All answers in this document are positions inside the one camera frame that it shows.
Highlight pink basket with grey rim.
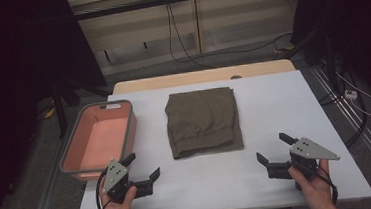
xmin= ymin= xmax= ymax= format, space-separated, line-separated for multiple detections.
xmin=54 ymin=98 xmax=142 ymax=184

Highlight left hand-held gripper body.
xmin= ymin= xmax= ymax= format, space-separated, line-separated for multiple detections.
xmin=100 ymin=155 xmax=155 ymax=205

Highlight person's right hand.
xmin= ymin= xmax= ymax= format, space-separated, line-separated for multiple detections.
xmin=287 ymin=158 xmax=336 ymax=209

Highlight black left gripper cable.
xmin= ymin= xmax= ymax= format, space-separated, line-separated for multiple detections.
xmin=92 ymin=170 xmax=111 ymax=209

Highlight black curtain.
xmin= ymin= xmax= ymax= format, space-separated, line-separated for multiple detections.
xmin=0 ymin=0 xmax=117 ymax=209
xmin=288 ymin=0 xmax=371 ymax=110

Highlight olive green pants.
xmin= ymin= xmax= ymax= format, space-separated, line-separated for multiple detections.
xmin=162 ymin=85 xmax=246 ymax=161

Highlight black tripod stand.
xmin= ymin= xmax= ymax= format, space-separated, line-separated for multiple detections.
xmin=50 ymin=78 xmax=117 ymax=140

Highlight thick black floor cable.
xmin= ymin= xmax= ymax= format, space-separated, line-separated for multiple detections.
xmin=316 ymin=65 xmax=371 ymax=151

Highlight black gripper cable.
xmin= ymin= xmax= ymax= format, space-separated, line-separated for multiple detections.
xmin=314 ymin=163 xmax=340 ymax=207
xmin=92 ymin=170 xmax=111 ymax=209

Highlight light wooden table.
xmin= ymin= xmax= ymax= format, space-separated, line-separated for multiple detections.
xmin=111 ymin=58 xmax=297 ymax=95

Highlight long black floor cable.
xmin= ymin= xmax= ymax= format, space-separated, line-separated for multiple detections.
xmin=168 ymin=0 xmax=295 ymax=60

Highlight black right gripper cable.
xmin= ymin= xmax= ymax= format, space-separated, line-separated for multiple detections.
xmin=314 ymin=163 xmax=340 ymax=207

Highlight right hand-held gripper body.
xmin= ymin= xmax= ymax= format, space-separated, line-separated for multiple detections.
xmin=264 ymin=135 xmax=343 ymax=183

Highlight thin black hanging cable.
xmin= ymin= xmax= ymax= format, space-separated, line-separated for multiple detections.
xmin=165 ymin=0 xmax=217 ymax=73

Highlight white power adapter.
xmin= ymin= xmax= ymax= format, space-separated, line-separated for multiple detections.
xmin=344 ymin=88 xmax=359 ymax=102

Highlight black slanted stand leg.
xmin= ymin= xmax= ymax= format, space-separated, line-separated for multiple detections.
xmin=273 ymin=27 xmax=324 ymax=61

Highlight thin white cable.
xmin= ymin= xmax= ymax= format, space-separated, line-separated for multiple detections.
xmin=335 ymin=69 xmax=371 ymax=123

